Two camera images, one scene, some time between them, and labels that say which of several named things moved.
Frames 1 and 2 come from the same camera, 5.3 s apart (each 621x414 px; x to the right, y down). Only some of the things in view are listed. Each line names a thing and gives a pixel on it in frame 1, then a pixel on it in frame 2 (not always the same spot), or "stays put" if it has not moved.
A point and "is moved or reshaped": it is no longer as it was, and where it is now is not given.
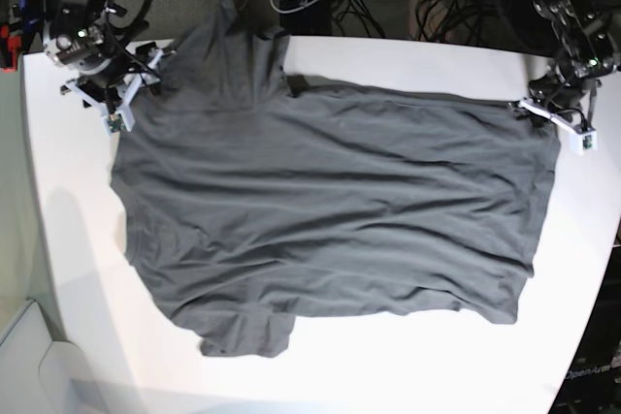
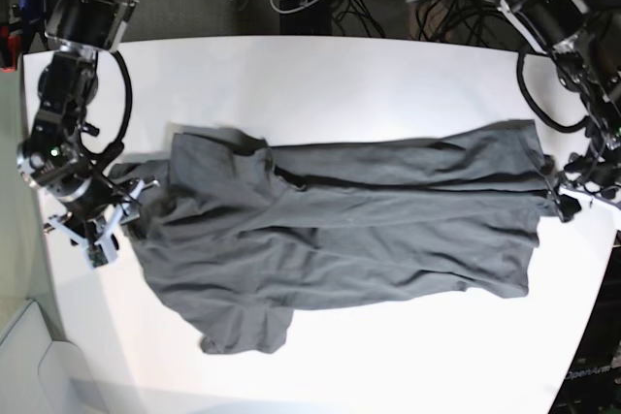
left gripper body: x=97 y=54 → x=72 y=181
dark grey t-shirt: x=249 y=198 is moved or reshaped
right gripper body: x=566 y=82 → x=587 y=169
